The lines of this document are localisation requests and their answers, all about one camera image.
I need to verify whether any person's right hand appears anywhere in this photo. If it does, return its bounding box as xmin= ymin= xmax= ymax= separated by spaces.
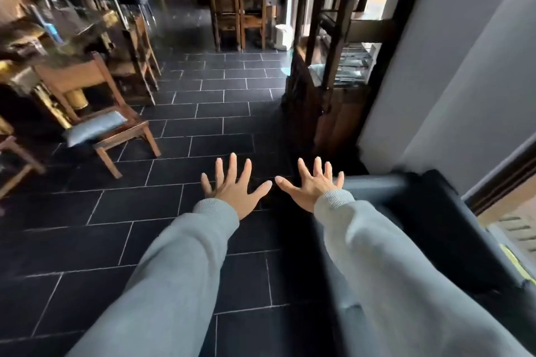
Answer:
xmin=274 ymin=156 xmax=345 ymax=214

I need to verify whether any person's left hand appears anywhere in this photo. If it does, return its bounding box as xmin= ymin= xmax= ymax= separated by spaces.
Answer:
xmin=200 ymin=153 xmax=273 ymax=220

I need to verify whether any person's right forearm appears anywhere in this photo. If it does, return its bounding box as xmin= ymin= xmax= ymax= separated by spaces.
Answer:
xmin=313 ymin=189 xmax=530 ymax=357

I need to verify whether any person's left forearm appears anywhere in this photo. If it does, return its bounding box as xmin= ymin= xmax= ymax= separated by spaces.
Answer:
xmin=67 ymin=198 xmax=240 ymax=357

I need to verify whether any dark wooden display cabinet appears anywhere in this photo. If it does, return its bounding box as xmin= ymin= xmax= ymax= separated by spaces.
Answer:
xmin=283 ymin=0 xmax=403 ymax=161

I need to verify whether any black sofa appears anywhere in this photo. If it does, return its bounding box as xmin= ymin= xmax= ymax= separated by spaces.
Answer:
xmin=314 ymin=169 xmax=536 ymax=357

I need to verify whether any light blue seat cushion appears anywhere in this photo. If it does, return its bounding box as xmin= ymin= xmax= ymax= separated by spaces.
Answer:
xmin=63 ymin=111 xmax=128 ymax=148

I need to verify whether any white waste bin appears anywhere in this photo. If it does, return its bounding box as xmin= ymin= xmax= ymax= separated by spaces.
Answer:
xmin=273 ymin=24 xmax=293 ymax=51

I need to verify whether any wooden chair with blue cushion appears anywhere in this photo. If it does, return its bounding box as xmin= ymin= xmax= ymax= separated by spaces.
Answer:
xmin=33 ymin=51 xmax=162 ymax=179

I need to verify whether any wooden ladder shelf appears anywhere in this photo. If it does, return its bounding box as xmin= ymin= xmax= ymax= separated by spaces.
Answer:
xmin=121 ymin=14 xmax=163 ymax=106

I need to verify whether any wooden dining chair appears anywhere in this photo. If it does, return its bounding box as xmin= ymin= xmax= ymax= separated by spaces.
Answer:
xmin=238 ymin=0 xmax=269 ymax=51
xmin=209 ymin=0 xmax=243 ymax=53

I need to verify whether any wooden stool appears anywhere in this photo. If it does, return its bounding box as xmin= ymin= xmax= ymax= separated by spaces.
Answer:
xmin=0 ymin=116 xmax=47 ymax=200

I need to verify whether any cluttered wooden bookshelf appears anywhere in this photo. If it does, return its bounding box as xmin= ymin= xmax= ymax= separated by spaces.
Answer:
xmin=0 ymin=0 xmax=162 ymax=127

